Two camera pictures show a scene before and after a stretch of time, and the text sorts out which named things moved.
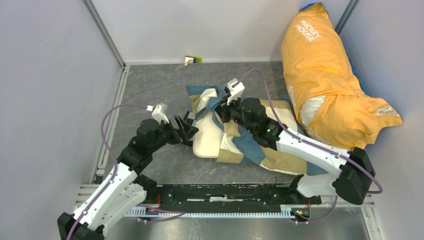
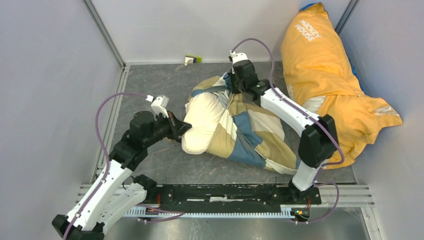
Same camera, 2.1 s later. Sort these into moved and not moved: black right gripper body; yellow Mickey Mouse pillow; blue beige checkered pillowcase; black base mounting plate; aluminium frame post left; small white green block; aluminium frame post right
Moved: blue beige checkered pillowcase; black right gripper body
Not moved: yellow Mickey Mouse pillow; aluminium frame post left; aluminium frame post right; black base mounting plate; small white green block
